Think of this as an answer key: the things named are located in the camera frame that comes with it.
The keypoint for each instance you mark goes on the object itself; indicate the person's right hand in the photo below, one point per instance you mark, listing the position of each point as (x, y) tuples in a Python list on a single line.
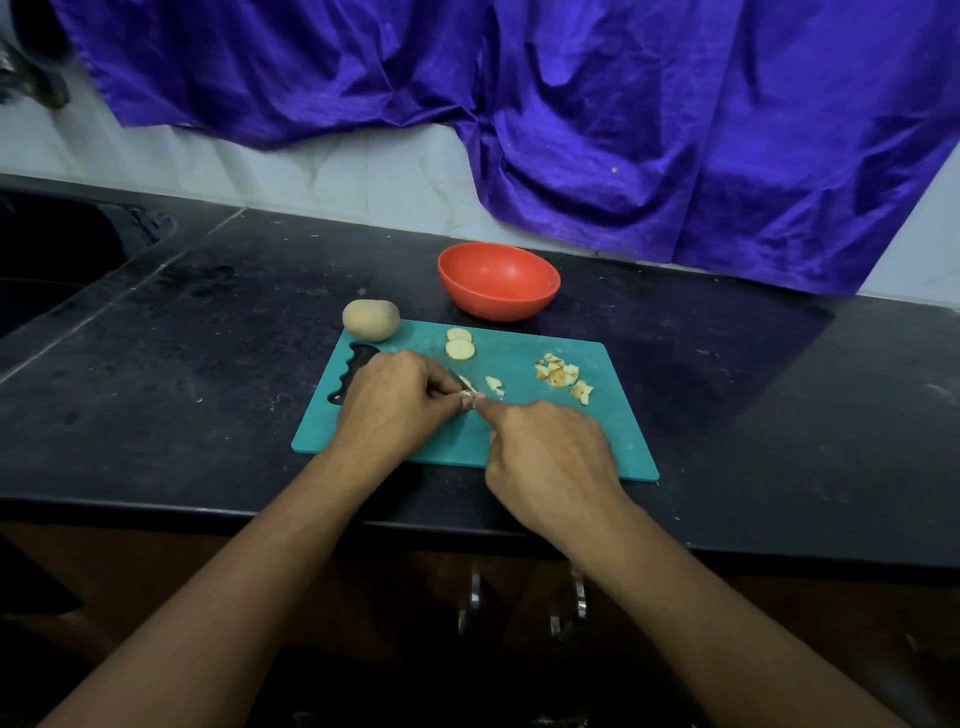
[(552, 468)]

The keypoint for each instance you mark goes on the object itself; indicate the person's left hand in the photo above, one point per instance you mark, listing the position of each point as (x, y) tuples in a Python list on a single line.
[(393, 408)]

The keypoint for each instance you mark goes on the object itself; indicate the teal plastic cutting board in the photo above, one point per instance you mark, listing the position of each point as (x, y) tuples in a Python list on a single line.
[(623, 435)]

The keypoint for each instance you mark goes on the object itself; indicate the whole brown potato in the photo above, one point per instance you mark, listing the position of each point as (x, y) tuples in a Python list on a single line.
[(371, 318)]

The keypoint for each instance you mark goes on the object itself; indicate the pile of diced apple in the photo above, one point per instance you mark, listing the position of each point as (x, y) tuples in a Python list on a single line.
[(558, 372)]

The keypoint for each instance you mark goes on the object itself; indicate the orange bowl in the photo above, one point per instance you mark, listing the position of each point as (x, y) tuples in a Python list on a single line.
[(500, 281)]

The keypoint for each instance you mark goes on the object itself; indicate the person's left forearm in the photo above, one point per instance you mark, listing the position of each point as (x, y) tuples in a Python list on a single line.
[(195, 615)]

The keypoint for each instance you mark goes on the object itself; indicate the person's right forearm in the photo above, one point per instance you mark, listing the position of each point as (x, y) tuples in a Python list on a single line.
[(735, 630)]

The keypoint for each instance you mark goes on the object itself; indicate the dark kitchen sink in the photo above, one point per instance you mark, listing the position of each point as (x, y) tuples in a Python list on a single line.
[(60, 263)]

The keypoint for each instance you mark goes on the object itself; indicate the purple cloth curtain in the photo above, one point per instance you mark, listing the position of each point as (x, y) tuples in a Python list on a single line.
[(675, 105)]

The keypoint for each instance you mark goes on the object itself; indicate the metal faucet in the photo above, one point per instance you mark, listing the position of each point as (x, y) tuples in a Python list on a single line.
[(33, 75)]

